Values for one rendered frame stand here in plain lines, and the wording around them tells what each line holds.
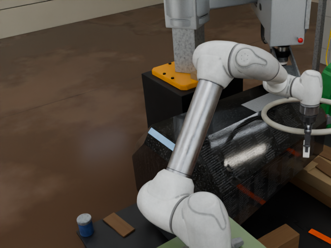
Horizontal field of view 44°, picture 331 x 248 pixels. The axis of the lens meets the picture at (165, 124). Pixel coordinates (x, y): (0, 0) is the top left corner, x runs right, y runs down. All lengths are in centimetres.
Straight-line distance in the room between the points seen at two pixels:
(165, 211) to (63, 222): 175
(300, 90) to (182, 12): 130
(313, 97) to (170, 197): 88
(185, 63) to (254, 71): 177
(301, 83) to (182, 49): 140
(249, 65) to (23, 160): 288
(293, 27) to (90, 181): 198
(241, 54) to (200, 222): 60
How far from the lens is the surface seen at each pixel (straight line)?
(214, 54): 158
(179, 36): 318
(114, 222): 301
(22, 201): 349
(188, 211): 141
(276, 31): 272
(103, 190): 336
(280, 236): 271
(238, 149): 239
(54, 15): 824
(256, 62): 149
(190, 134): 154
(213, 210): 139
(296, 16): 273
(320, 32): 506
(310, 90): 201
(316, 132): 215
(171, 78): 319
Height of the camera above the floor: 203
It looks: 29 degrees down
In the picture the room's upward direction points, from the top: 5 degrees counter-clockwise
